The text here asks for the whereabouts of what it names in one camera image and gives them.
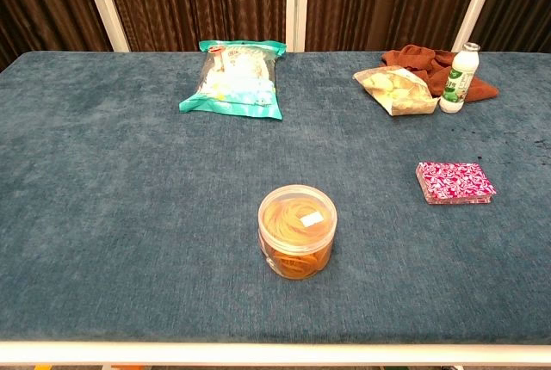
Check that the pink patterned card stack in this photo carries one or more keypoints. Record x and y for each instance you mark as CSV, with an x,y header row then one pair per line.
x,y
454,180

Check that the clear jar of rubber bands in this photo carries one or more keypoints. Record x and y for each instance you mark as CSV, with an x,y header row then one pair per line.
x,y
297,232

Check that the teal snack bag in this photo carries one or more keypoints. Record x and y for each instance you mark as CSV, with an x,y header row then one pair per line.
x,y
232,86

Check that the clear bag of chips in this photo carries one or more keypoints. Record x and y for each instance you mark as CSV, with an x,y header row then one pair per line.
x,y
396,90

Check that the blue fabric table cover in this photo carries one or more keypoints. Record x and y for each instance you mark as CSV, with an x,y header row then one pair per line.
x,y
129,172

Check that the brown cloth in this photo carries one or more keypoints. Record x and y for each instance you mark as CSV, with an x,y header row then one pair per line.
x,y
413,58

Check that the brown pleated curtain panel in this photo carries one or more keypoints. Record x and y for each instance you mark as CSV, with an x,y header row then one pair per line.
x,y
193,0
387,0
521,4
39,4

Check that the white bottle green label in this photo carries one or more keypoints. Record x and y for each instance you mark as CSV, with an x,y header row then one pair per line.
x,y
456,82

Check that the white partition post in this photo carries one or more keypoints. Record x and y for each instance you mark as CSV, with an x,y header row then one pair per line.
x,y
105,4
475,4
297,0

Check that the white table frame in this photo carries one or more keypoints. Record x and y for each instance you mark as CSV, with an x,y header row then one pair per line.
x,y
215,353

